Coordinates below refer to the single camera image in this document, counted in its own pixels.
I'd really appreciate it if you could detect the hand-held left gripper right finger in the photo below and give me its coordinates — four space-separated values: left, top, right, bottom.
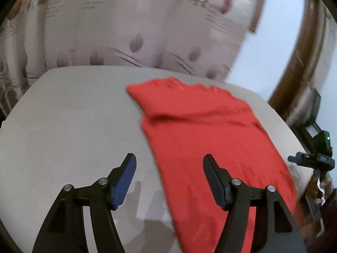
203 153 308 253

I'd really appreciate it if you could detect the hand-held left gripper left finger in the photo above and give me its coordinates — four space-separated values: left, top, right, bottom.
32 153 137 253

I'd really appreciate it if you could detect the red garment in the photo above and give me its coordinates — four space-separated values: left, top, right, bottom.
126 77 298 253

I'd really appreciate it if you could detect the person's right hand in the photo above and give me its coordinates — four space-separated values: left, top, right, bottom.
307 172 333 206

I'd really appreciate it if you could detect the beige woven seat cushion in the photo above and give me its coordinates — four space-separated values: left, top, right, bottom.
0 66 308 253

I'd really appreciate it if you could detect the leaf print curtain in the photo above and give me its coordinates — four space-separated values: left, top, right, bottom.
0 0 269 111

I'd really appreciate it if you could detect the brown wooden frame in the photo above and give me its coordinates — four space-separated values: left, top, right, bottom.
267 0 337 129

